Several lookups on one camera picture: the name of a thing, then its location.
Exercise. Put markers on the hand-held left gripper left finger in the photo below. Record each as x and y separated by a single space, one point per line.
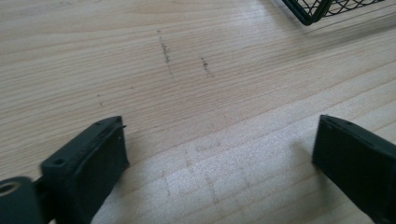
84 168

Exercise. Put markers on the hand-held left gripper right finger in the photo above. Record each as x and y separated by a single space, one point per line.
358 165

